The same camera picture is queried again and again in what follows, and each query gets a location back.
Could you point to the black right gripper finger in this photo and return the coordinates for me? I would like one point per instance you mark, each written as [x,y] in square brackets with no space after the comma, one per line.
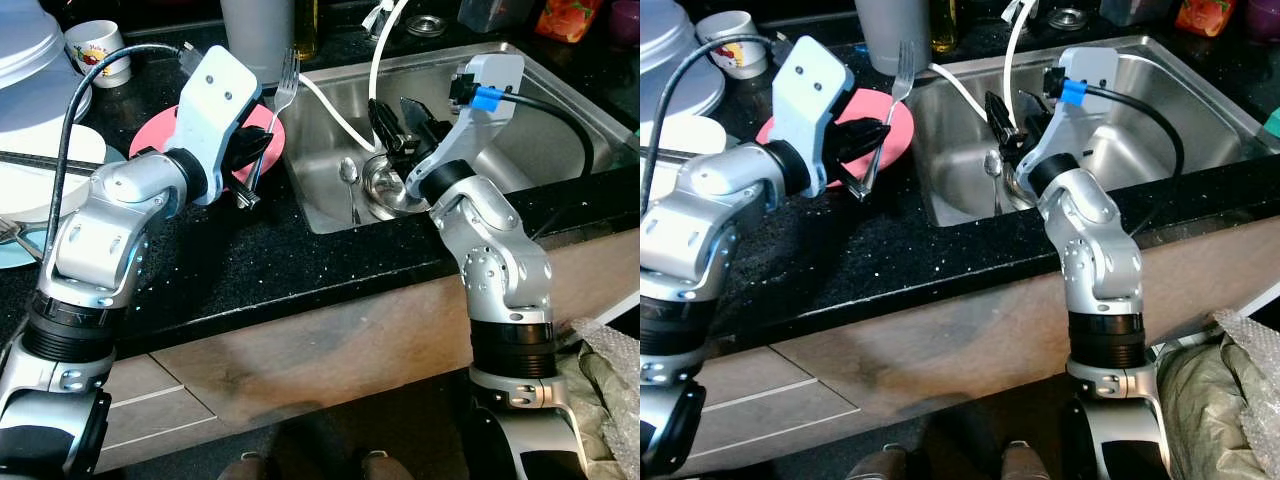
[420,118]
[1035,110]
[385,128]
[1000,122]

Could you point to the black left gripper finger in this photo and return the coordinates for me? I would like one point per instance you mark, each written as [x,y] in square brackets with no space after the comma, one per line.
[856,180]
[250,188]
[868,138]
[260,146]

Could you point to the silver spoon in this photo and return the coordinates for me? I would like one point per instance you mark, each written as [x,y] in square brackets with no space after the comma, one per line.
[992,163]
[348,172]

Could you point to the silver fork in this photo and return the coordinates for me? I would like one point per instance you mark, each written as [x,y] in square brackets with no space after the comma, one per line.
[288,90]
[905,75]

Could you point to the dark chopstick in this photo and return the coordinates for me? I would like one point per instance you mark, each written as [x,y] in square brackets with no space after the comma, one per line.
[55,164]
[650,157]
[652,153]
[50,158]

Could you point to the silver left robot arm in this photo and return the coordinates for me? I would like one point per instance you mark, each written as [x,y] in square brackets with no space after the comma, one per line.
[700,230]
[110,240]

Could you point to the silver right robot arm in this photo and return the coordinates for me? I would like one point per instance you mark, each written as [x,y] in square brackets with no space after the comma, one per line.
[500,270]
[1100,260]

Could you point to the pink plate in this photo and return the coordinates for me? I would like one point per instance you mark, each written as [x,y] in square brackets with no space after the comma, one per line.
[155,130]
[885,110]

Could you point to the round steel cap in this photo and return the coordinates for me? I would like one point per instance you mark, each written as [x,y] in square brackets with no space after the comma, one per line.
[425,25]
[1068,18]

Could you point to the white tag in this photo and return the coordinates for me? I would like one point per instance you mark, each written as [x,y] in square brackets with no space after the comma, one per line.
[1015,12]
[378,15]

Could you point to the stainless steel sink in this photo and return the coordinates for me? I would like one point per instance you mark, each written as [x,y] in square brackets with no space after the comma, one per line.
[520,150]
[1220,130]

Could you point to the grey tumbler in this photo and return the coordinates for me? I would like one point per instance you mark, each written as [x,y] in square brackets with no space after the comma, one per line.
[255,40]
[890,35]

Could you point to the glass oil bottle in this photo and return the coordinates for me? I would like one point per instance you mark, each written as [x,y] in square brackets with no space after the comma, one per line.
[305,30]
[943,25]

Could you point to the dark container with yellow lid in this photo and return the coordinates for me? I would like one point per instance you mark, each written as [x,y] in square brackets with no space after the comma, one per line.
[490,15]
[1135,10]

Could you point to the brown cabinet front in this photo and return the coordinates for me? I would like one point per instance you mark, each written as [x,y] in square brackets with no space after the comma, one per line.
[330,340]
[900,330]

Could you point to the large white plate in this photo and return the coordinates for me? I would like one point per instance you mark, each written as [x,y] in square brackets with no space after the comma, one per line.
[40,110]
[690,95]

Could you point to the white printed mug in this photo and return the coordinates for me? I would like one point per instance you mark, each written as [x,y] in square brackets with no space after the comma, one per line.
[95,45]
[725,30]

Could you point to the white flat plate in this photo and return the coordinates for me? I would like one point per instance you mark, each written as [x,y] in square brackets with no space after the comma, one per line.
[665,135]
[50,190]

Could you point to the red juice carton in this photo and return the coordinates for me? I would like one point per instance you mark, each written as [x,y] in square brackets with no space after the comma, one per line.
[1205,15]
[570,20]

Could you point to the stacked white bowls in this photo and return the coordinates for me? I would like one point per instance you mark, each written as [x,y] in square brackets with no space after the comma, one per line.
[660,40]
[25,45]

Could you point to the purple cup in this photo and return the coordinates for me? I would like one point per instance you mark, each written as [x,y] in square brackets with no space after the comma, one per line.
[625,25]
[1265,20]

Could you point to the silver utensil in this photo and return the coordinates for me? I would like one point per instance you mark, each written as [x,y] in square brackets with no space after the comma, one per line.
[20,238]

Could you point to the green sponge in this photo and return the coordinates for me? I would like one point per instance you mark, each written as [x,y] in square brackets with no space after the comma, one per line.
[1273,120]

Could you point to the light blue plate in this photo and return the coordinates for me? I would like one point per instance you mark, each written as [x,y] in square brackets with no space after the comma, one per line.
[15,262]

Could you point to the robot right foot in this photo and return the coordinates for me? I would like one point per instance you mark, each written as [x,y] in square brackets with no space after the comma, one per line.
[1025,462]
[386,467]

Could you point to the bubble wrap bag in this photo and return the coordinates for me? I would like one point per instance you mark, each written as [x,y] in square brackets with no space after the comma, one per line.
[605,400]
[1220,400]

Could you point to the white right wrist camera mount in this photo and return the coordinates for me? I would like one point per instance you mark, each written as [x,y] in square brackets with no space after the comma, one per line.
[1060,130]
[460,140]

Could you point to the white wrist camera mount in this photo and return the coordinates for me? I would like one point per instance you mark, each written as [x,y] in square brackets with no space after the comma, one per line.
[1060,130]
[812,85]
[460,140]
[215,95]

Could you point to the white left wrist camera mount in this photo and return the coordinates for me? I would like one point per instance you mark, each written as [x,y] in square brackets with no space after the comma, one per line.
[215,95]
[812,85]

